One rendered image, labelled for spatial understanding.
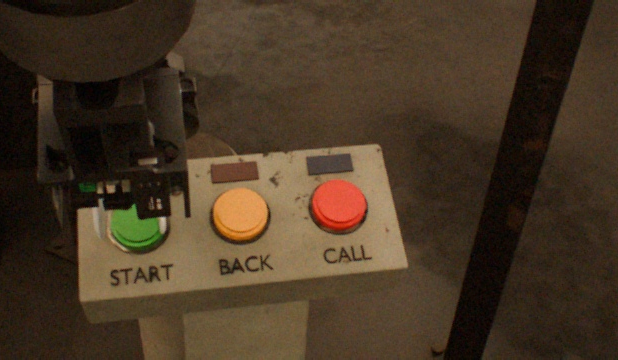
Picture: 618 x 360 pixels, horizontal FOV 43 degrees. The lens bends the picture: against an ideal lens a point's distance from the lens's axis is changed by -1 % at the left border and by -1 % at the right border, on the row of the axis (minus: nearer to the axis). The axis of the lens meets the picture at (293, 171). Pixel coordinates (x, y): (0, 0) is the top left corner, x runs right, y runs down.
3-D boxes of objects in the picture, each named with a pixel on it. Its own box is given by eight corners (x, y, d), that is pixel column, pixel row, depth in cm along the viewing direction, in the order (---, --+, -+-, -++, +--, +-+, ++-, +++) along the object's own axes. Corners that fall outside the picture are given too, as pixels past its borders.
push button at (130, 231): (111, 208, 60) (109, 197, 58) (165, 203, 61) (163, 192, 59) (113, 257, 58) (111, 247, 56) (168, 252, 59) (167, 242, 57)
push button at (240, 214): (211, 199, 61) (211, 188, 59) (262, 195, 62) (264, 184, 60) (216, 247, 59) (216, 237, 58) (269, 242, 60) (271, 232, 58)
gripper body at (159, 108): (52, 236, 42) (-1, 110, 32) (52, 102, 46) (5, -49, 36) (197, 222, 43) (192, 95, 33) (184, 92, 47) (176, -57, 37)
